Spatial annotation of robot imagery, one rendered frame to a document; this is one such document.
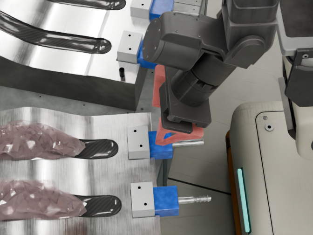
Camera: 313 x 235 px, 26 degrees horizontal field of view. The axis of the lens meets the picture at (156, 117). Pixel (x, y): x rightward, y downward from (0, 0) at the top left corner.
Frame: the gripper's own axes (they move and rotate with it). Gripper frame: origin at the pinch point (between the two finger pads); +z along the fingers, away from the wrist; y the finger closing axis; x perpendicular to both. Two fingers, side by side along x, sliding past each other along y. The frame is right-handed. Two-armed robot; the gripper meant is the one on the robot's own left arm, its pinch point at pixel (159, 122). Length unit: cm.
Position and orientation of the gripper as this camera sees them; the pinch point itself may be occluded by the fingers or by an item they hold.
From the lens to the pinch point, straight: 103.2
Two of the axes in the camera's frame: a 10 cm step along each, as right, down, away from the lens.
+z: -4.4, 5.1, 7.4
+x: 9.0, 1.9, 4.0
